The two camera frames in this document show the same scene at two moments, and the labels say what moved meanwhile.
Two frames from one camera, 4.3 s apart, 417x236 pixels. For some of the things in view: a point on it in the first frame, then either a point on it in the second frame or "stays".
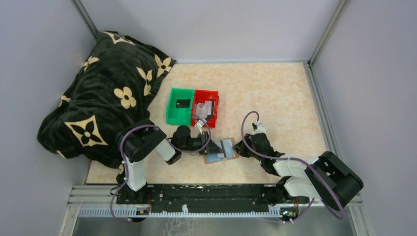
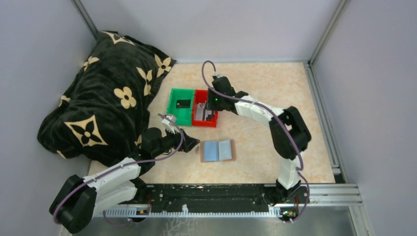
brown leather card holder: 228,152 stays
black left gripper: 213,148 → 188,143
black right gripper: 240,147 → 211,106
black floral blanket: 110,94 stays
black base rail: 199,194 stays
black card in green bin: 183,103 stays
